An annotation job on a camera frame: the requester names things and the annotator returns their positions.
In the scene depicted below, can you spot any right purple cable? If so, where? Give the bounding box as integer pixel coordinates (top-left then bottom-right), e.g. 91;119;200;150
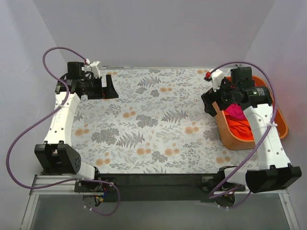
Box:
207;61;279;209

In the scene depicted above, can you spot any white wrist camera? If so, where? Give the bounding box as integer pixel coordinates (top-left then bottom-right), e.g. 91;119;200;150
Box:
204;69;224;92
82;59;101;78

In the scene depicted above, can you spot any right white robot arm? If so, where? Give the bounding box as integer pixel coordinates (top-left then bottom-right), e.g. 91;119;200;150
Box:
201;67;302;193

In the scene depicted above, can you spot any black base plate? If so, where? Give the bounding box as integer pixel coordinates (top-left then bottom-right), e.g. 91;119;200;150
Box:
74;173;246;204

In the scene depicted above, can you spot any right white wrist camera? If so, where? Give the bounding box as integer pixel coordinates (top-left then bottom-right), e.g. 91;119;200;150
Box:
204;69;224;92

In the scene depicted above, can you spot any purple cable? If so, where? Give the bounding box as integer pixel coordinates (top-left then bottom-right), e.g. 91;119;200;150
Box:
207;61;279;209
5;46;120;216

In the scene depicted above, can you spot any orange plastic basket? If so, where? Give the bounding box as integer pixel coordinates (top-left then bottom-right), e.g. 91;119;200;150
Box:
213;76;288;150

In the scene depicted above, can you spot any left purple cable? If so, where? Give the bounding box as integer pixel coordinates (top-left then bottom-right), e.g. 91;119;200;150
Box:
5;46;120;216

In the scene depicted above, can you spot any aluminium frame rail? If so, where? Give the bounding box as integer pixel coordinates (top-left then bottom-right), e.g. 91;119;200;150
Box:
21;175;299;230

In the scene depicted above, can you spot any magenta t shirt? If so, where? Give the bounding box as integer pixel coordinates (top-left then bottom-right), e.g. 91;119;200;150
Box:
225;104;246;120

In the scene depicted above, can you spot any floral tablecloth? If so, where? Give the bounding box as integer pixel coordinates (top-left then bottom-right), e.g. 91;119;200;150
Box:
65;69;249;173

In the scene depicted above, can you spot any orange t shirt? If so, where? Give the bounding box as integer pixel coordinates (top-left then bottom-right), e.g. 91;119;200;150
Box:
225;115;254;140

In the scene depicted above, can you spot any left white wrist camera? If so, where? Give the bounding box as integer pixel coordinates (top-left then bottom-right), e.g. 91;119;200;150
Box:
82;59;101;78

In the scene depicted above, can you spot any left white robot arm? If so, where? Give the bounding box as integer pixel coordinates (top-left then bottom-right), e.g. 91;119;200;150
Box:
34;61;118;192

